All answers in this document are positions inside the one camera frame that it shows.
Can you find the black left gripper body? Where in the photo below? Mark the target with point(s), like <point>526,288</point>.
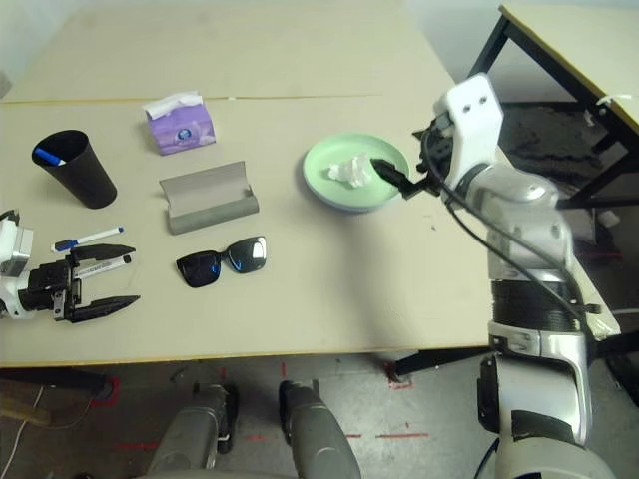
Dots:
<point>50,289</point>

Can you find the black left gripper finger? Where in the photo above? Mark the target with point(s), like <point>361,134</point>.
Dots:
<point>100,252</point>
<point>100,307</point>

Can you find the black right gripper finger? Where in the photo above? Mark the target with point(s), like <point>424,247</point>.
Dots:
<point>394,177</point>

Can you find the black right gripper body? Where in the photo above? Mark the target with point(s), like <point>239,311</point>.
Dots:
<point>434,154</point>

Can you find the white marker black cap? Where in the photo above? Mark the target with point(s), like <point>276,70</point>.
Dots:
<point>107,266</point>

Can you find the white marker blue cap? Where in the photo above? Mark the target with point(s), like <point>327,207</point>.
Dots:
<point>100,234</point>

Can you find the white tissue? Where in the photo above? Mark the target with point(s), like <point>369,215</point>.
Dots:
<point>349,169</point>

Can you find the light green plate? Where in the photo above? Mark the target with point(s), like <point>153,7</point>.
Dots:
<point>349,147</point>

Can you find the black sunglasses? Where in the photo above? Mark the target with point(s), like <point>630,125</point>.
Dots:
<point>199,269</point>

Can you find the grey glasses case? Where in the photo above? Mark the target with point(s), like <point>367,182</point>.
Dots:
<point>214,217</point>

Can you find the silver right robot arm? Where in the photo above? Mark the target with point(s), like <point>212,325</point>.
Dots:
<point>524,209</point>

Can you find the light blue plate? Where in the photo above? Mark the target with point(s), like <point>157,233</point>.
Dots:
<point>344,209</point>

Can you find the black plastic cup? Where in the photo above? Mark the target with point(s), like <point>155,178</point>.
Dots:
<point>85,184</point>

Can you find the black table foot bar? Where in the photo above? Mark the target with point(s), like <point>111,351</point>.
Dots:
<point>439,359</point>
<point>50,379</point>

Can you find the short blue marker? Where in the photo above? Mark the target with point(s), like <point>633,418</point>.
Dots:
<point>47,156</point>

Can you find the wooden plank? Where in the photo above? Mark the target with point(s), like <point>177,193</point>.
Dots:
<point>25,411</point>

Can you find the purple tissue pack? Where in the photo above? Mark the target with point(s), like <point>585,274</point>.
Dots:
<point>185,132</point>

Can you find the grey robot left leg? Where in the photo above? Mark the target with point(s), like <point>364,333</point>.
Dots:
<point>190,439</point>

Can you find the grey robot leg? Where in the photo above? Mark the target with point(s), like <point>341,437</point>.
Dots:
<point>190,439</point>
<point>319,439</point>

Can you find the white tie strip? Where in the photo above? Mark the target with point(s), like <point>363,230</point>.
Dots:
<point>614,100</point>

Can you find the clear plastic tape piece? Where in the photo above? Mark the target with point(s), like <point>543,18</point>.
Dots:
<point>604,324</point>

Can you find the grey robot right leg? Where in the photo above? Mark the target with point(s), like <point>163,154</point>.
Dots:
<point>319,439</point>

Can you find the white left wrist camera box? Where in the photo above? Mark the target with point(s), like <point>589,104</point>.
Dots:
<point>15,249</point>

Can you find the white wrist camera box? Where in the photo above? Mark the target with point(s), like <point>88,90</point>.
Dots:
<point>474,115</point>
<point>15,249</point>

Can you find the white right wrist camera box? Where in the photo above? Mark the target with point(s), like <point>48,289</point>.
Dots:
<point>474,115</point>

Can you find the side table black frame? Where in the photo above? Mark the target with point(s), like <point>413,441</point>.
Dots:
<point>574,50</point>

